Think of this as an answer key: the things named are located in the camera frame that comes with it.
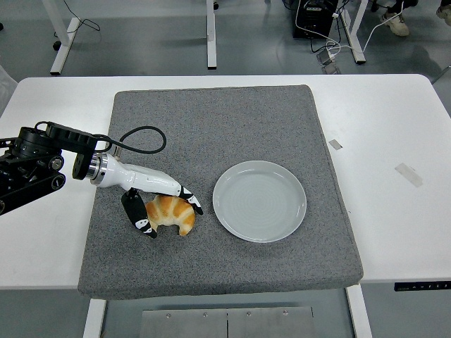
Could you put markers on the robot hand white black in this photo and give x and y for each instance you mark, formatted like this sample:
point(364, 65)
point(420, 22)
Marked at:
point(141, 179)

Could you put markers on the croissant bread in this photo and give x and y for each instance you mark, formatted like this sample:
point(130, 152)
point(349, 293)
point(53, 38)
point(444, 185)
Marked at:
point(172, 211)

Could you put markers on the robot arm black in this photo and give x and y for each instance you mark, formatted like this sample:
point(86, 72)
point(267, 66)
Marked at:
point(35, 141)

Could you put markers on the grey round plate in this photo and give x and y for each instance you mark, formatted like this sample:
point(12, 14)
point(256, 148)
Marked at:
point(260, 204)

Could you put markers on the grey metal plate with screws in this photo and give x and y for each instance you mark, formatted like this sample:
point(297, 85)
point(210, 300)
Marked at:
point(225, 324)

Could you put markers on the grey fabric mat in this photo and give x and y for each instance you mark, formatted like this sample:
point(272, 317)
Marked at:
point(211, 134)

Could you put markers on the white table leg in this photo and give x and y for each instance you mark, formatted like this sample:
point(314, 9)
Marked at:
point(94, 320)
point(358, 313)

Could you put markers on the white desk leg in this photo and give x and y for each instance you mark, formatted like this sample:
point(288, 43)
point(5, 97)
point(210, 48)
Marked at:
point(354, 38)
point(65, 45)
point(211, 38)

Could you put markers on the black caster wheel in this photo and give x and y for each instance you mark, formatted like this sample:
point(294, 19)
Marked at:
point(56, 45)

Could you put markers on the small clear tape piece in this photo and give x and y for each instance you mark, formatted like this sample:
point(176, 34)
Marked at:
point(335, 144)

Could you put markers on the grey floor pedal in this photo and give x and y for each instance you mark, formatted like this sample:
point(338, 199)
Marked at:
point(332, 69)
point(326, 57)

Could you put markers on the black electronics box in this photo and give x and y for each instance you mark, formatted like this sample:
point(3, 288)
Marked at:
point(313, 19)

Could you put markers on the long clear tape piece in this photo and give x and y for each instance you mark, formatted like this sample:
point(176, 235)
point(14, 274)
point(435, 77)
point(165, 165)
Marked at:
point(408, 175)

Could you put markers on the person's beige shoe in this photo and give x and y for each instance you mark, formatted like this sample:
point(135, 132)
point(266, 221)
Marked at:
point(444, 13)
point(396, 23)

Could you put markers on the black table control panel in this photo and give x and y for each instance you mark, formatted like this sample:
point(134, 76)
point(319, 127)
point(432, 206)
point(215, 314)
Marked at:
point(423, 286)

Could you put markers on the grey desk foot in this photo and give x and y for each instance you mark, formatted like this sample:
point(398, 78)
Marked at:
point(443, 74)

